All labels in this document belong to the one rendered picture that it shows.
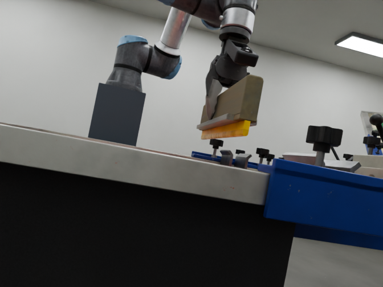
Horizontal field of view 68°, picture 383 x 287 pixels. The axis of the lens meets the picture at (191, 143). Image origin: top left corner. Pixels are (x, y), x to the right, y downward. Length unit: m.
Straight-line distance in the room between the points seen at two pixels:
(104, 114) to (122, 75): 0.17
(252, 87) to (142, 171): 0.24
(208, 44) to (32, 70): 2.69
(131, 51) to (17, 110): 3.73
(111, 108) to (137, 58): 0.23
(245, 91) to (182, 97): 4.06
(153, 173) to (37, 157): 0.12
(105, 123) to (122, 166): 0.80
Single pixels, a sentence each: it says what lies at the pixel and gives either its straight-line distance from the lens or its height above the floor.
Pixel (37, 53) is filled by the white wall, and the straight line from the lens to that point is 4.87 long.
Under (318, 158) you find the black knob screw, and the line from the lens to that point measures 0.39.
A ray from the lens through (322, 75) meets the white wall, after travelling 5.47.
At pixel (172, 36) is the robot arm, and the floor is 1.44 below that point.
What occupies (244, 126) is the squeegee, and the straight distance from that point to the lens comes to 0.46.
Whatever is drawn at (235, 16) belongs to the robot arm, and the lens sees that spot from 0.69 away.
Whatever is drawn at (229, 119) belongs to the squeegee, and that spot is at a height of 1.07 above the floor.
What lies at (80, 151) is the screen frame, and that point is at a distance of 0.32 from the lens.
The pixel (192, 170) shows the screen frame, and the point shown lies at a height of 0.98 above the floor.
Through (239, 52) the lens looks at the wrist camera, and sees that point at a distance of 0.57.
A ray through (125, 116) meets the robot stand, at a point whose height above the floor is 1.09.
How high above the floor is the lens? 0.99
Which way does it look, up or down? 2 degrees up
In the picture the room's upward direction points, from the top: 11 degrees clockwise
